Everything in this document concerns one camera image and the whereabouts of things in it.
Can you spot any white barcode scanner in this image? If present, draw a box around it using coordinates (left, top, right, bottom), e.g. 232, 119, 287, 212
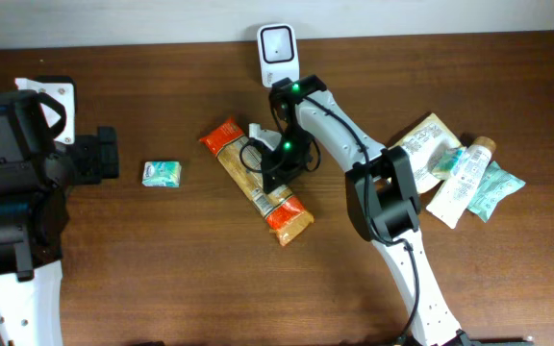
257, 23, 300, 88

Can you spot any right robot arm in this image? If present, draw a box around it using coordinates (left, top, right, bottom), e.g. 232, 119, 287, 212
250, 75, 464, 345

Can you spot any orange spaghetti packet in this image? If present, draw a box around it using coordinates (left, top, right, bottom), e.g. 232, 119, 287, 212
200, 117, 315, 246

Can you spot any white label packet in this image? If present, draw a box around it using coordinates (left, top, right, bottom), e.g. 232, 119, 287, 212
426, 136, 496, 229

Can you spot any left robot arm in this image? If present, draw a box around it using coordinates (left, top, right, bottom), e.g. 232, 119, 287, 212
0, 76, 119, 345

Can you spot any teal flushable wipes pack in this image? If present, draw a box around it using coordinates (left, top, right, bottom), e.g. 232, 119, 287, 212
467, 161, 526, 222

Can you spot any small teal tissue pack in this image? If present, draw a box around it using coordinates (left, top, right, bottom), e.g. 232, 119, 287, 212
431, 147, 466, 180

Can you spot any cream noodle packet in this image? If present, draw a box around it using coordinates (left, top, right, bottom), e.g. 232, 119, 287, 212
394, 113, 462, 194

